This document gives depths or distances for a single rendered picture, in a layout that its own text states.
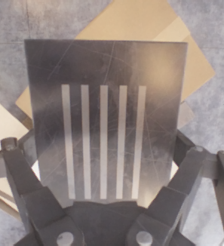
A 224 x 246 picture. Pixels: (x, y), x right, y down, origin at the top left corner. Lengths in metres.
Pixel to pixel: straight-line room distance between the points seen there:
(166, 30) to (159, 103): 0.37
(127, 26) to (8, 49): 1.17
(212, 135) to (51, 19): 1.53
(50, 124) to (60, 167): 0.04
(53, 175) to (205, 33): 1.48
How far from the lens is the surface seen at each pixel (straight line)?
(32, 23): 1.50
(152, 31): 0.51
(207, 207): 2.15
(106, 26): 0.50
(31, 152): 0.17
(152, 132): 0.17
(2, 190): 1.17
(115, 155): 0.17
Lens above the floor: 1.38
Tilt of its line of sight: 72 degrees down
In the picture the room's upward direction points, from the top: 175 degrees clockwise
